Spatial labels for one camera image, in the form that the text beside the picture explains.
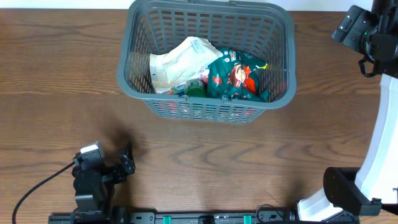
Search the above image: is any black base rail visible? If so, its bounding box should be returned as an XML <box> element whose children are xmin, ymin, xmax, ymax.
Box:
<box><xmin>48</xmin><ymin>210</ymin><xmax>361</xmax><ymax>224</ymax></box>

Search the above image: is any grey plastic basket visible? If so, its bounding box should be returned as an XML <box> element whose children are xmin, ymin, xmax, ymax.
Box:
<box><xmin>116</xmin><ymin>1</ymin><xmax>297</xmax><ymax>111</ymax></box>

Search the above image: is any green coffee bag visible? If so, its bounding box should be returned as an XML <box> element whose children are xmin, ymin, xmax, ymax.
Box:
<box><xmin>206</xmin><ymin>48</ymin><xmax>269</xmax><ymax>102</ymax></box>

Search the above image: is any tissue multipack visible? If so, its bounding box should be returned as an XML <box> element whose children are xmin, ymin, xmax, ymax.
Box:
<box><xmin>152</xmin><ymin>67</ymin><xmax>210</xmax><ymax>95</ymax></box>

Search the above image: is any beige paper pouch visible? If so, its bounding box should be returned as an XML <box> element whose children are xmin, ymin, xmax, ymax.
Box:
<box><xmin>149</xmin><ymin>36</ymin><xmax>223</xmax><ymax>91</ymax></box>

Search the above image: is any green-lid jar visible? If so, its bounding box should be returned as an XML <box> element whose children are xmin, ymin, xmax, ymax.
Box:
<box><xmin>184</xmin><ymin>78</ymin><xmax>206</xmax><ymax>98</ymax></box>

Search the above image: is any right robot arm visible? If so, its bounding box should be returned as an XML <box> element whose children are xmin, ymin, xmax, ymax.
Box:
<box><xmin>294</xmin><ymin>0</ymin><xmax>397</xmax><ymax>223</ymax></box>

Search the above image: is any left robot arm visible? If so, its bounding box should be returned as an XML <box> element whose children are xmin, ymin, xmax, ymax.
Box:
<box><xmin>70</xmin><ymin>141</ymin><xmax>136</xmax><ymax>223</ymax></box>

